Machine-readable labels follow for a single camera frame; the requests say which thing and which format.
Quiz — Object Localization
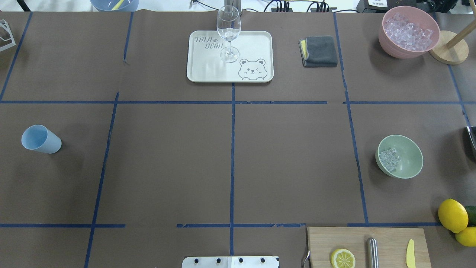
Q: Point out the green avocado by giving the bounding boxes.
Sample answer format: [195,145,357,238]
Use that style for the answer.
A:
[464,205,476,227]

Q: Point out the ice cubes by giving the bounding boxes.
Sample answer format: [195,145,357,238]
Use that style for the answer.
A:
[377,148,401,172]

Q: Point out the wooden stand with round base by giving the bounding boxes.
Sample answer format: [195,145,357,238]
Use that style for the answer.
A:
[430,20,476,65]

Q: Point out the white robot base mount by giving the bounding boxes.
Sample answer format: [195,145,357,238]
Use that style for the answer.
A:
[181,256,280,268]

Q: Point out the grey folded cloth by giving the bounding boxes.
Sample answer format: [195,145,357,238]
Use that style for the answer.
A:
[299,35,338,67]

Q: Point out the white wire cup rack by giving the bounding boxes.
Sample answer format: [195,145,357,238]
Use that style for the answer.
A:
[0,20,16,51]

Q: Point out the pink bowl with ice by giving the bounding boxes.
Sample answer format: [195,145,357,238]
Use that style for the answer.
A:
[379,6,440,59]

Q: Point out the steel cylindrical handle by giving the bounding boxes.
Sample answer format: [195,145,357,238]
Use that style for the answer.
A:
[367,237,379,268]

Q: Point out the white bear tray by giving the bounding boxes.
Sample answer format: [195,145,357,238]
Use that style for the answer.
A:
[186,31,274,83]

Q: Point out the blue bowl with fork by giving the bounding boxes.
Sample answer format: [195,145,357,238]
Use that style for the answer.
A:
[90,0,140,12]

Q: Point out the steel ice scoop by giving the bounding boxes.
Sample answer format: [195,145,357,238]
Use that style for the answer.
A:
[466,126,476,152]

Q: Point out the light green bowl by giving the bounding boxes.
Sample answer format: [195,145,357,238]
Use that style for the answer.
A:
[374,134,424,179]

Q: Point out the whole yellow lemon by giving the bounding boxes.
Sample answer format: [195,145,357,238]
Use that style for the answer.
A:
[438,198,469,234]

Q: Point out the clear wine glass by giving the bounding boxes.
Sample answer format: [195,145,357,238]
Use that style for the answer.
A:
[216,5,241,63]

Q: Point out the light blue plastic cup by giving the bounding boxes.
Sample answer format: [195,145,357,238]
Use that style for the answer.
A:
[22,124,62,154]

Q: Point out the yellow plastic knife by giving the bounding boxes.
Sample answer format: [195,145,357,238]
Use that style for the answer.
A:
[406,239,415,268]

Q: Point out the half lemon slice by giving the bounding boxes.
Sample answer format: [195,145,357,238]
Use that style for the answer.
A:
[330,248,356,268]

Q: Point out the wooden cutting board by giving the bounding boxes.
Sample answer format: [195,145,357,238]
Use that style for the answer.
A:
[307,227,432,268]

